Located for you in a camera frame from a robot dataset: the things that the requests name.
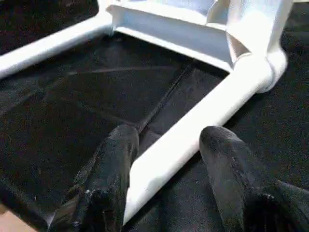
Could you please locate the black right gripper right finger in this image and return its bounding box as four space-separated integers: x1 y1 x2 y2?
199 126 309 232

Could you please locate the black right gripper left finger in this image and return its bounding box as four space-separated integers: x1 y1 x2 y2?
48 124 140 232

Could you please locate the white plastic table leg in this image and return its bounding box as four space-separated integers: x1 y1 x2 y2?
123 51 289 227
0 12 114 81

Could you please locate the white plastic table top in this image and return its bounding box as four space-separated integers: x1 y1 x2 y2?
99 0 295 73

